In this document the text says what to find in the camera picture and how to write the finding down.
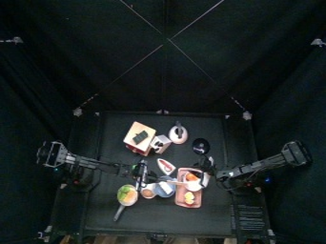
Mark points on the dark toy grill plate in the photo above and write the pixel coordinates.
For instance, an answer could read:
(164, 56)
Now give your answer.
(140, 137)

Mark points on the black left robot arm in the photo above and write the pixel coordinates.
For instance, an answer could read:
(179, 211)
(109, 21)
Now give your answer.
(84, 162)

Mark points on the orange toy food piece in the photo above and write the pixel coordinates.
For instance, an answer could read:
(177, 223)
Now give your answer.
(191, 176)

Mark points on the metal frame clamp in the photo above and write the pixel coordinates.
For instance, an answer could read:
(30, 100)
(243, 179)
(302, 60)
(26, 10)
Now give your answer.
(76, 111)
(161, 111)
(316, 42)
(247, 115)
(16, 40)

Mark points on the white toy utensil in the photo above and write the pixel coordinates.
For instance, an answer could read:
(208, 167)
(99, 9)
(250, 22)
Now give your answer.
(176, 183)

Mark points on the grey-blue toy pot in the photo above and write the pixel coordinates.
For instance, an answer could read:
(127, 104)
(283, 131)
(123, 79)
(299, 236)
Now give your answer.
(159, 191)

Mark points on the white toy pot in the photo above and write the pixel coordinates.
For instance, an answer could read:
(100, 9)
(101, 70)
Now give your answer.
(193, 186)

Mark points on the white text label sticker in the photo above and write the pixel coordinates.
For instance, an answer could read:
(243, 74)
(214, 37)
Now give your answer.
(250, 219)

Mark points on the white red toy wedge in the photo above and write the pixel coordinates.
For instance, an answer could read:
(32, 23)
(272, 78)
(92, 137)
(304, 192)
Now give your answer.
(165, 166)

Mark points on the green yellow toy vegetable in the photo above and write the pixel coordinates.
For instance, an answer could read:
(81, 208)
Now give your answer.
(124, 192)

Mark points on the toy fruit slice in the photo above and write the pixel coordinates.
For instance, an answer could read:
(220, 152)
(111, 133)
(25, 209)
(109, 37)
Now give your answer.
(188, 198)

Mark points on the wooden toy knife block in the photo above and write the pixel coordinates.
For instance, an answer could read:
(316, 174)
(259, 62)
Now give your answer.
(160, 144)

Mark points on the pink wooden tray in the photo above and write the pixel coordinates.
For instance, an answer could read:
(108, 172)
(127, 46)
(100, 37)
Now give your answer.
(181, 201)

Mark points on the wooden red toy stove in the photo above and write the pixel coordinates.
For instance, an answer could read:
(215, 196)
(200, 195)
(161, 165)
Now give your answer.
(139, 138)

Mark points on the small white plate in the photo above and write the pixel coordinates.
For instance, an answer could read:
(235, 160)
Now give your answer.
(148, 193)

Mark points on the white pink toy kettle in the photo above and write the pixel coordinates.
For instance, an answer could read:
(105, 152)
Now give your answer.
(177, 134)

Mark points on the white toy frying pan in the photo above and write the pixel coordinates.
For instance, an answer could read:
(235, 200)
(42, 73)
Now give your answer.
(125, 199)

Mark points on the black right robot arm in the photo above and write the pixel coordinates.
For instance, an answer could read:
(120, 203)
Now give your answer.
(254, 166)

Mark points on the black round bowl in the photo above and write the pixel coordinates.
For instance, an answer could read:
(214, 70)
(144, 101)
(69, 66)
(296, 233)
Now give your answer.
(200, 146)

